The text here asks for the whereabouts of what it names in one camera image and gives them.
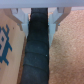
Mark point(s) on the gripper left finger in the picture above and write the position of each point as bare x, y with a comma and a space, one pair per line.
24, 18

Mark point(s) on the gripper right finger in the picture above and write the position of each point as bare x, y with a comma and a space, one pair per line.
53, 20

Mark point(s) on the wooden drawer box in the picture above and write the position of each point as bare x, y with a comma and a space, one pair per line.
9, 50

